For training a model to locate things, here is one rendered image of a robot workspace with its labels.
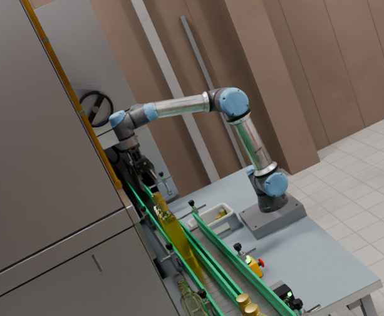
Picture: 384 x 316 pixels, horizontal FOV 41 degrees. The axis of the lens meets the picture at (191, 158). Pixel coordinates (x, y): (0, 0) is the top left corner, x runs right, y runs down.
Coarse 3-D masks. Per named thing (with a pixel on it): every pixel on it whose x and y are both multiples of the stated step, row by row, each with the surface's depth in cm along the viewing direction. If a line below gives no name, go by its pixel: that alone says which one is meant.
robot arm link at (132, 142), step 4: (132, 136) 212; (136, 136) 215; (124, 140) 212; (128, 140) 212; (132, 140) 212; (136, 140) 214; (120, 144) 214; (124, 144) 212; (128, 144) 212; (132, 144) 212; (136, 144) 214; (124, 148) 213; (128, 148) 213; (132, 148) 213
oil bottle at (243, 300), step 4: (240, 296) 130; (244, 296) 129; (248, 296) 128; (236, 300) 129; (240, 300) 128; (244, 300) 127; (248, 300) 128; (240, 304) 128; (244, 304) 128; (248, 304) 128; (240, 308) 129; (244, 308) 128; (244, 312) 129
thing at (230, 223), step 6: (234, 216) 255; (222, 222) 254; (228, 222) 255; (234, 222) 256; (210, 228) 252; (216, 228) 254; (222, 228) 255; (228, 228) 255; (234, 228) 256; (216, 234) 254; (222, 234) 255
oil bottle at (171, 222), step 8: (168, 216) 215; (168, 224) 215; (176, 224) 216; (168, 232) 220; (176, 232) 216; (176, 240) 217; (184, 240) 218; (176, 248) 221; (184, 248) 219; (184, 256) 219
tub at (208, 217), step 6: (222, 204) 268; (210, 210) 268; (216, 210) 269; (228, 210) 262; (204, 216) 268; (210, 216) 268; (228, 216) 255; (192, 222) 266; (204, 222) 268; (210, 222) 269; (216, 222) 252
